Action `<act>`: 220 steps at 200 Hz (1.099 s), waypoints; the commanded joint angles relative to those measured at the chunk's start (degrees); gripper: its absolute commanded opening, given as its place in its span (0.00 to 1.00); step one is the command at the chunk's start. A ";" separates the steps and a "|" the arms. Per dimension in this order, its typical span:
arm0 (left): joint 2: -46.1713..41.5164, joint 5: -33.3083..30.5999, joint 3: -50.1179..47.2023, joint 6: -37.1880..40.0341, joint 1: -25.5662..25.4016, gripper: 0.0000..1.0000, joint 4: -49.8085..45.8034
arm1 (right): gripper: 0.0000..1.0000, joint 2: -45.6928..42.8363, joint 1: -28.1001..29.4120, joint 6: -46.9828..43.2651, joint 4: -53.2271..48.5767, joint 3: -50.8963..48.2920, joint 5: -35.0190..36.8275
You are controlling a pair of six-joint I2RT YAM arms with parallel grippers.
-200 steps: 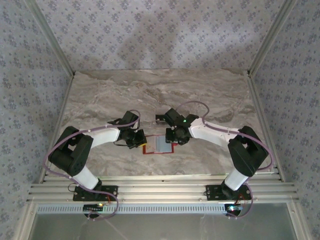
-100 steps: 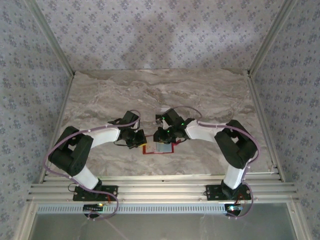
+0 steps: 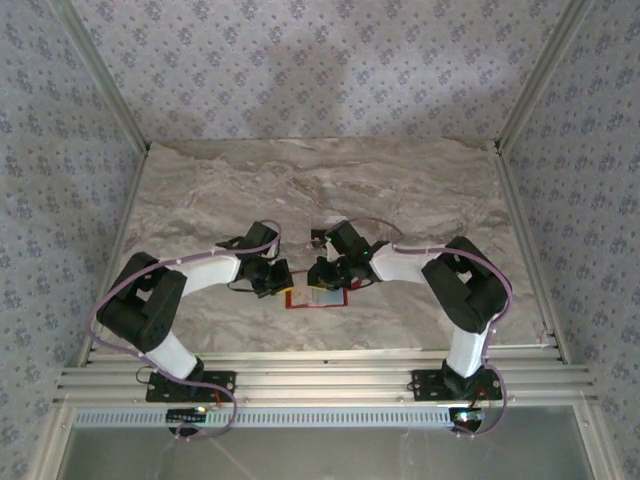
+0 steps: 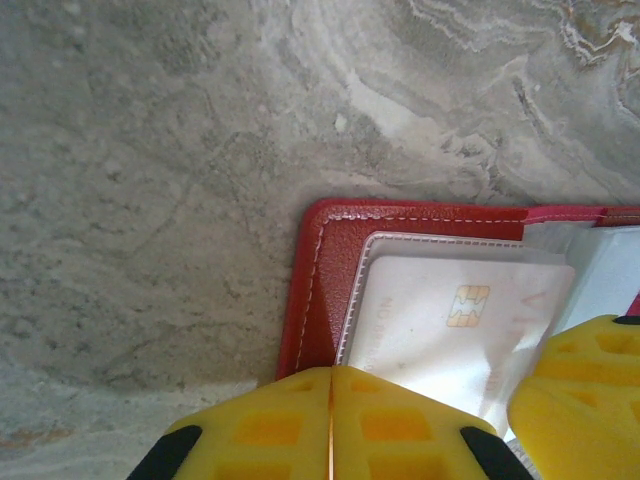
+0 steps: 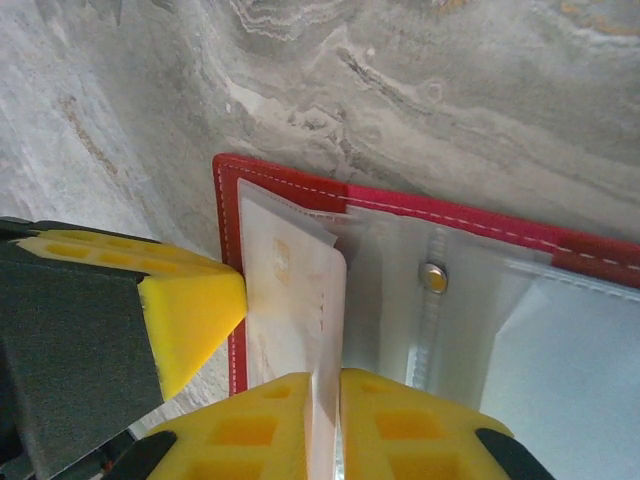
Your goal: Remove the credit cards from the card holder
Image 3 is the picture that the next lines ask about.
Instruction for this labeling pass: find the aluminium frame post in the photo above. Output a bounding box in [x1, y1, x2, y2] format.
[497, 0, 599, 151]
[49, 0, 151, 154]

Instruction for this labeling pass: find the aluminium table side rail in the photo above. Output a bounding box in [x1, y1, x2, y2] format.
[492, 142, 571, 364]
[77, 144, 151, 369]

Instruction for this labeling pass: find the aluminium mounting rail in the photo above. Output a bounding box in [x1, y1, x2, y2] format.
[53, 349, 599, 407]

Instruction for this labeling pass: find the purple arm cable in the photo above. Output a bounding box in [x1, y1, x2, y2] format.
[344, 217, 516, 441]
[87, 218, 284, 444]

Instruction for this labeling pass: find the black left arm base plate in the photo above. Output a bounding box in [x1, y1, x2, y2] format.
[145, 369, 237, 404]

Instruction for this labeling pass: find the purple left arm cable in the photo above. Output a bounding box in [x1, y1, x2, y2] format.
[87, 218, 284, 444]

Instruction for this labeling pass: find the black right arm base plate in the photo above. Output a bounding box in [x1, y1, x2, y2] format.
[409, 368, 503, 403]

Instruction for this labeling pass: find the grey metal panel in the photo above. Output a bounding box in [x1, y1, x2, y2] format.
[54, 424, 599, 480]

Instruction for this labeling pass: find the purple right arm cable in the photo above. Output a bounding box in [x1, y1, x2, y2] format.
[344, 217, 516, 441]

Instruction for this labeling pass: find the slotted grey cable duct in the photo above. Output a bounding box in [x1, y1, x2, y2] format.
[72, 405, 456, 430]

